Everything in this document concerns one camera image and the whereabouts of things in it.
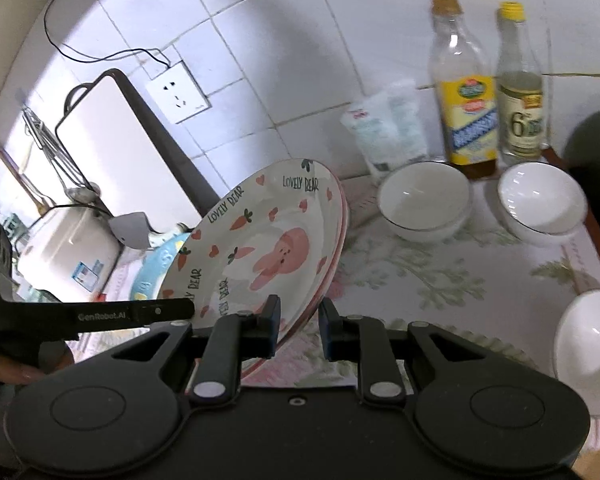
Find person's left hand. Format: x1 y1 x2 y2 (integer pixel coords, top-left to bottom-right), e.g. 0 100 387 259
0 355 48 386

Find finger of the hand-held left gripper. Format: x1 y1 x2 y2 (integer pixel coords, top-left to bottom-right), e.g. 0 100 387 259
72 298 197 339

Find pink rabbit print plate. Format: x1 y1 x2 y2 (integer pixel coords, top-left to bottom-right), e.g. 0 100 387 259
158 157 343 356

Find white bowl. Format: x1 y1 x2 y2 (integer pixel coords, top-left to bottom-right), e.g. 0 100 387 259
553 290 600 416
497 162 588 233
387 210 471 245
377 161 473 233
505 210 588 247

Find wooden handled utensil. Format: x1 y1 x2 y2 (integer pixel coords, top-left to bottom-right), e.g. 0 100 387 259
0 147 51 211

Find blue fried egg plate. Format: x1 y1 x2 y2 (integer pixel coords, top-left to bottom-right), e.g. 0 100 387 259
130 232 193 306

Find white wall socket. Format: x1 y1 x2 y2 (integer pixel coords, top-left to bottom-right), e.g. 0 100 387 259
145 60 212 125

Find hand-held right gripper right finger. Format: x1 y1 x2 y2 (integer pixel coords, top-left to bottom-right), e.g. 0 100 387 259
318 298 488 407

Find hanging metal utensils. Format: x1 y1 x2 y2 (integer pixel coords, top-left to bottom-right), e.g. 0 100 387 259
22 105 101 201

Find grey plastic holder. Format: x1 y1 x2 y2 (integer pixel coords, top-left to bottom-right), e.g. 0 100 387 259
107 212 151 250

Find white cutting board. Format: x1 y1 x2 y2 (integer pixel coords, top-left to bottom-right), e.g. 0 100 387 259
55 68 221 221

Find floral tablecloth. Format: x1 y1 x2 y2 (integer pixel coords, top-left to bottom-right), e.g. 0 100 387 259
75 160 600 441

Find yellow label glass bottle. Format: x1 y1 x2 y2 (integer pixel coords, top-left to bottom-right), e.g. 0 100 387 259
428 0 499 180

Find clear bottle yellow cap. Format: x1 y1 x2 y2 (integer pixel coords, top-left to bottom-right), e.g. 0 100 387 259
495 2 546 167

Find black cable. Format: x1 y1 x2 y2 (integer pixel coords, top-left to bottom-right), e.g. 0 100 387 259
44 0 172 68

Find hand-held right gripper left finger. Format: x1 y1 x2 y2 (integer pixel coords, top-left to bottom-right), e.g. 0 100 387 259
111 295 282 408

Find white plastic seasoning bag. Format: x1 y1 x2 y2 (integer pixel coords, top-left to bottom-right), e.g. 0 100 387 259
341 79 431 181

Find white rice cooker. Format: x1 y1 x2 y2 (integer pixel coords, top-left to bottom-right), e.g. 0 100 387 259
17 205 123 303

